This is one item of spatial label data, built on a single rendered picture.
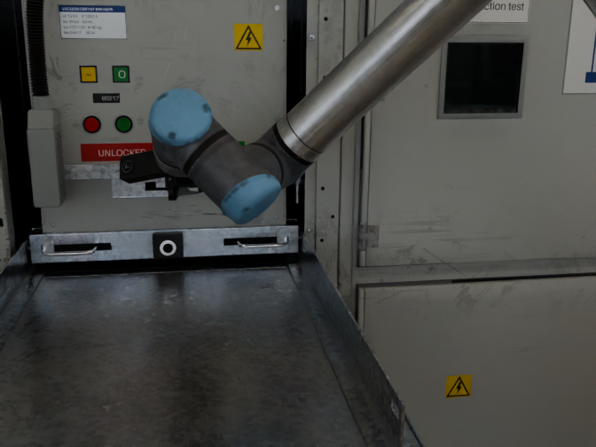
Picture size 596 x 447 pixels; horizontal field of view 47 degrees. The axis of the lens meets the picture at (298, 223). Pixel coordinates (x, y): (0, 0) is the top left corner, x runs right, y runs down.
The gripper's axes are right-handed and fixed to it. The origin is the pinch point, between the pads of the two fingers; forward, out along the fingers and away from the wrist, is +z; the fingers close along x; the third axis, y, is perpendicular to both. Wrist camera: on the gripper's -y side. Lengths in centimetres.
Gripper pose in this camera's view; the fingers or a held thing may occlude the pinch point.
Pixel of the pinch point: (171, 188)
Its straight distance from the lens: 136.7
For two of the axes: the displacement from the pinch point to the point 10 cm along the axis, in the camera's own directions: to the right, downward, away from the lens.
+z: -1.5, 2.5, 9.6
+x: -0.7, -9.7, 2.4
